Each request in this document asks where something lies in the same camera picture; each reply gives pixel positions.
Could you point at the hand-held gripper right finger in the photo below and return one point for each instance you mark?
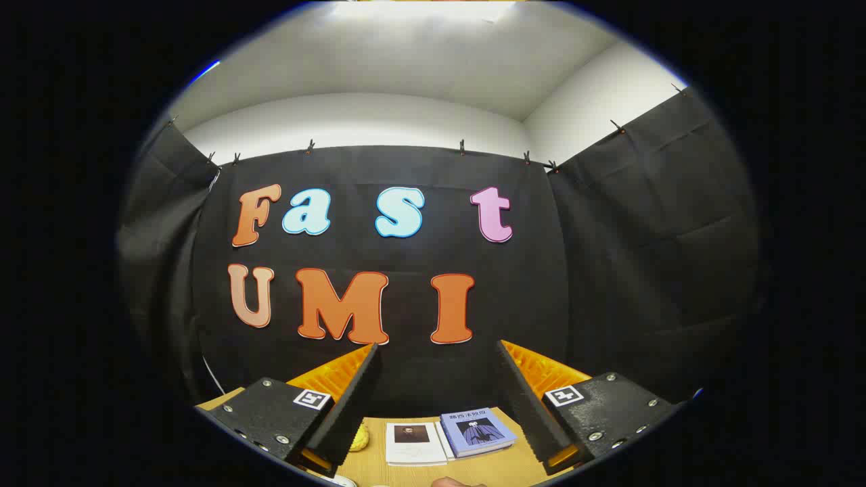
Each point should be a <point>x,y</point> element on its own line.
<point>524,406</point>

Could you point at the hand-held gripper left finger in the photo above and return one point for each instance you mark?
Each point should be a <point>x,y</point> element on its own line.
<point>352,406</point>

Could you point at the yellow bumpy bread toy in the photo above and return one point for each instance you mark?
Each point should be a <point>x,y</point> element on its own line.
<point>360,438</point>

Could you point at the blue book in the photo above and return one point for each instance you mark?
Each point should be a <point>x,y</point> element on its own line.
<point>473,433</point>

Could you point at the white book with dark photo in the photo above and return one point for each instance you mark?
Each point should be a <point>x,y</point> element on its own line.
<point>416,452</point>

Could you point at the black backdrop cloth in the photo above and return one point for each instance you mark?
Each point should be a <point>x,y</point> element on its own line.
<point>609,270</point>

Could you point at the row of small black clips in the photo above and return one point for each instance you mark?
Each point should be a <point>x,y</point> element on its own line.
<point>310,146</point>

